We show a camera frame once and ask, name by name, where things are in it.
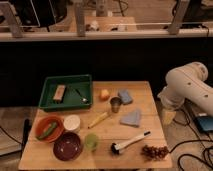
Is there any orange bowl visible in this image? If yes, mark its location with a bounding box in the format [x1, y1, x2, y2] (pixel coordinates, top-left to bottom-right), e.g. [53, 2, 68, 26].
[35, 115, 64, 143]

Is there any green plastic cup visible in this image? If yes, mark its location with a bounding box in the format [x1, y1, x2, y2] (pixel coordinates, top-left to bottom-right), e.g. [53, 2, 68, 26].
[84, 133, 99, 151]

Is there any green cucumber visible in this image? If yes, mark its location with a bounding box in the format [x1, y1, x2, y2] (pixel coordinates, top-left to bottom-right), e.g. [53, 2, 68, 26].
[36, 122, 58, 140]

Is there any black white brush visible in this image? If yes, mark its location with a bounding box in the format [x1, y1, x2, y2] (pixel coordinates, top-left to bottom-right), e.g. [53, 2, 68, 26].
[111, 131, 151, 155]

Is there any orange apple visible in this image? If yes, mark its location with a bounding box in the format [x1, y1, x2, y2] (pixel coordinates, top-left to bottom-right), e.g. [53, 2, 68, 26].
[100, 89, 110, 101]

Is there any blue folded cloth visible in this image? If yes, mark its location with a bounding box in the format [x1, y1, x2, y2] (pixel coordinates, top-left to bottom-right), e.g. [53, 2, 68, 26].
[120, 109, 141, 127]

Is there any green plastic tray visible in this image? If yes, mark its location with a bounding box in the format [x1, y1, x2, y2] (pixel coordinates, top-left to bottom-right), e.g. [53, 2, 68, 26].
[39, 74, 93, 112]

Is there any yellow banana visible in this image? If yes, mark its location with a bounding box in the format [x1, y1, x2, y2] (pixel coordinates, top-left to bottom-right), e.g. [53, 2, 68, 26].
[88, 112, 109, 129]

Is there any blue box on floor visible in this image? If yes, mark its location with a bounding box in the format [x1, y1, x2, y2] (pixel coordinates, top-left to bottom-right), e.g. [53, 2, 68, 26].
[196, 116, 213, 133]

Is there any black cable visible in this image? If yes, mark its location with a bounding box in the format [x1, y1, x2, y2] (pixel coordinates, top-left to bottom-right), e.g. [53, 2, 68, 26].
[169, 106, 213, 171]

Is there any wooden block in tray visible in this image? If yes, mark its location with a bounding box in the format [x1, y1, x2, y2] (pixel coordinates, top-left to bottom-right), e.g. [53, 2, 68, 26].
[53, 85, 66, 102]

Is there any blue sponge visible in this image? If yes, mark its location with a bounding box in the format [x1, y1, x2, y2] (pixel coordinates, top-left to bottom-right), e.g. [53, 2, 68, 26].
[118, 89, 133, 105]

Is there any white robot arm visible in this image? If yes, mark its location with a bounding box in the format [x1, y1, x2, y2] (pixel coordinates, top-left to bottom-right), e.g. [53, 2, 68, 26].
[157, 62, 213, 125]

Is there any dark red bowl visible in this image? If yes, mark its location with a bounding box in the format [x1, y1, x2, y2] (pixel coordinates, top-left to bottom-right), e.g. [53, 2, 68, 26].
[53, 132, 82, 161]

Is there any brown grape bunch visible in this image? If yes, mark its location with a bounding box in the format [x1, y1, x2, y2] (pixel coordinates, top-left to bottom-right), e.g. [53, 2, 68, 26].
[141, 145, 169, 161]

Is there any small metal cup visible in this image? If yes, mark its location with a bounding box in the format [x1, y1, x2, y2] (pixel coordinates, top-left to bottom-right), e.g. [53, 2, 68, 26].
[110, 97, 122, 113]

